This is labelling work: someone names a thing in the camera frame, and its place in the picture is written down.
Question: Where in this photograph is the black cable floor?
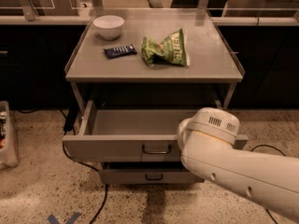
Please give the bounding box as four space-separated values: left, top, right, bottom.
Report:
250 144 287 224
59 108 108 224

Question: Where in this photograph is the dark blue snack bar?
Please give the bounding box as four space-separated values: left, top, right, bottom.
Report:
104 45 137 59

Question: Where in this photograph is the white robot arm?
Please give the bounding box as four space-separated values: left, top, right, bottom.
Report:
178 107 299 223

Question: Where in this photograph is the grey metal cabinet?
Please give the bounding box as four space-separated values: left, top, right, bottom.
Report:
66 8 244 106

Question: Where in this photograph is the white ceramic bowl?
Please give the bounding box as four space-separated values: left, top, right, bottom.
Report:
93 15 124 40

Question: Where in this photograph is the clear plastic bin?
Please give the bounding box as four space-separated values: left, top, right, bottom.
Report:
0 101 19 170

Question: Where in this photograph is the black cable left floor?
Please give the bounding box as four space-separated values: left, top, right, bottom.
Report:
59 108 108 224

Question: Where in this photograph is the black cable right floor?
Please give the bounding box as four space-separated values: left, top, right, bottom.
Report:
250 144 287 224

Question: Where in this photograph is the green chip bag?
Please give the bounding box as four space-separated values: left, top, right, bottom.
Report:
141 28 190 67

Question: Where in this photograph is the grey bottom drawer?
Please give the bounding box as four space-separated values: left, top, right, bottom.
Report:
99 161 204 185

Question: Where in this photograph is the grey drawer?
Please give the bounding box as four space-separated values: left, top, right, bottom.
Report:
99 161 204 185
62 99 249 163

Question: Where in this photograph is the grey top drawer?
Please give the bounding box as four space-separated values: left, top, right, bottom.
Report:
62 99 249 163

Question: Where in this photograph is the black power adapter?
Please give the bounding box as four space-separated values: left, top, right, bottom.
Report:
64 107 78 132

